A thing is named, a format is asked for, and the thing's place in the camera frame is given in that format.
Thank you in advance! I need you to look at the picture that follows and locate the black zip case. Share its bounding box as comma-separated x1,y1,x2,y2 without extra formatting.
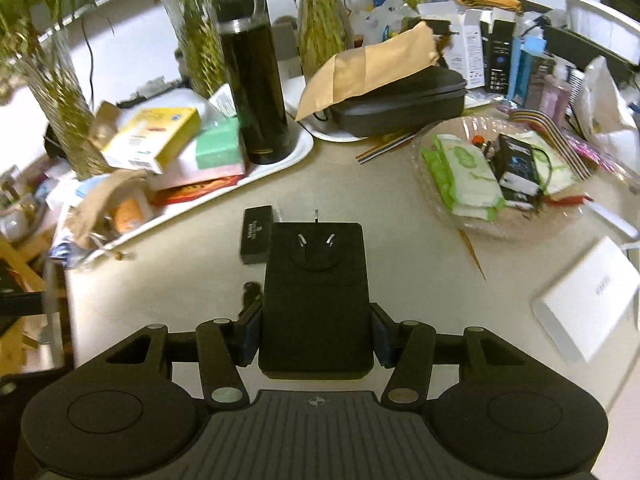
330,66,467,138

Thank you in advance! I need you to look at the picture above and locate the white plastic bin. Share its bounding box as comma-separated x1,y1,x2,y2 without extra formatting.
560,0,640,66

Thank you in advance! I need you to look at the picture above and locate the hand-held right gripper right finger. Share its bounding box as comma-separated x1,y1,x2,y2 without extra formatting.
370,303,526,411

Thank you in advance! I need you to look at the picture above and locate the wooden chair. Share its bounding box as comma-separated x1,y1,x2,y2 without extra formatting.
0,240,51,346

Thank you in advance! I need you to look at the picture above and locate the thin wooden stick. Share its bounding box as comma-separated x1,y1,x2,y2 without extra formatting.
457,230,488,281

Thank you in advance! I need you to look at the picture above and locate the white flat device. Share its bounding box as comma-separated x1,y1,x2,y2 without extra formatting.
531,236,640,363

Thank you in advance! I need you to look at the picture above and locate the white plate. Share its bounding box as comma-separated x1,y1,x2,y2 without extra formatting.
300,105,371,143

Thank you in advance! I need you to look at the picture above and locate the blue and white plastic bag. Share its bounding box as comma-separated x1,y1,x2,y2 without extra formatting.
50,237,96,262

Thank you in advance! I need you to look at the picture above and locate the glass vase with green stems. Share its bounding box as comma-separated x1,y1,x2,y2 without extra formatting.
297,0,356,81

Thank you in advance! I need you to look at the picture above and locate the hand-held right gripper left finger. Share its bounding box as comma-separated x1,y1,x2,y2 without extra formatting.
105,305,264,408

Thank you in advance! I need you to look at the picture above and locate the orange packet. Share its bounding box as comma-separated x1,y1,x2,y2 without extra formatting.
112,197,151,233

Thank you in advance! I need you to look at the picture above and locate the green and white box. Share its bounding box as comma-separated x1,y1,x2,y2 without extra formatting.
195,116,246,171

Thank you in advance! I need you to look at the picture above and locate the glass vase with green plant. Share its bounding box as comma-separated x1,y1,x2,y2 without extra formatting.
10,25,108,178
152,0,226,98

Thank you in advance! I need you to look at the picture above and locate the red flat packet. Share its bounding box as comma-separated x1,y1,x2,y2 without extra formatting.
150,172,246,206

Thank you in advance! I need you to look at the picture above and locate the black thermos bottle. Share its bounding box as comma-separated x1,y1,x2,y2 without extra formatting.
214,0,290,166

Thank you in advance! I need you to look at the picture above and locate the tall blue box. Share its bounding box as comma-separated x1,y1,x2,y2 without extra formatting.
507,35,546,106

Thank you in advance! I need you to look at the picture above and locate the long white tray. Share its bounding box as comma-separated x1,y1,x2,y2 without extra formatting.
95,125,315,256

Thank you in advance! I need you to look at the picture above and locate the black power adapter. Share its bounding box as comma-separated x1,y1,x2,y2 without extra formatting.
258,210,376,380

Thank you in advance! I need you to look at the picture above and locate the crumpled brown paper bag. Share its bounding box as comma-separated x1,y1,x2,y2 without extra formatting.
67,170,151,251

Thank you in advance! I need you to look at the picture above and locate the small black box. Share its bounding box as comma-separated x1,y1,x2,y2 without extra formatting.
239,205,275,266

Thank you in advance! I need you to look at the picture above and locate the tall white box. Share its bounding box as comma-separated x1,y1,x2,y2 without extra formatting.
445,10,488,88

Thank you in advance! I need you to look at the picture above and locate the clear glass plate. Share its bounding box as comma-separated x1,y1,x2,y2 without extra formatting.
411,116,621,241

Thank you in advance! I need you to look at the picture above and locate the rainbow ribbon cable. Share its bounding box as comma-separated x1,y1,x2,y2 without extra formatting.
507,107,593,181

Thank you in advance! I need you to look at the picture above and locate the pink bottle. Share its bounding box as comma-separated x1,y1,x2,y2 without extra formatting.
540,67,573,121

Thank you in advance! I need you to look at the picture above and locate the bundle of thin sticks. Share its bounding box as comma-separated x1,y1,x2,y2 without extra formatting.
355,132,416,165

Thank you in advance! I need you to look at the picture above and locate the tall black box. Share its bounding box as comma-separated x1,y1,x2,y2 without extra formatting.
482,20,516,93

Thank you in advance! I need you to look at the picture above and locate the yellow cardboard box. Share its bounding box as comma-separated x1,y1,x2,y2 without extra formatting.
100,106,202,175

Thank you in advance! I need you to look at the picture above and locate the brown paper envelope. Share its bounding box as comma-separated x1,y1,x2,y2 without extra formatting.
296,22,440,122

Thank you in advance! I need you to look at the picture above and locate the black and white box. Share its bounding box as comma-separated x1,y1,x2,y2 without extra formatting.
492,134,543,210

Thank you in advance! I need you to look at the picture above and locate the green white wet wipes packet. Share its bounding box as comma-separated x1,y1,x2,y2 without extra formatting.
520,132,576,196
420,133,506,222

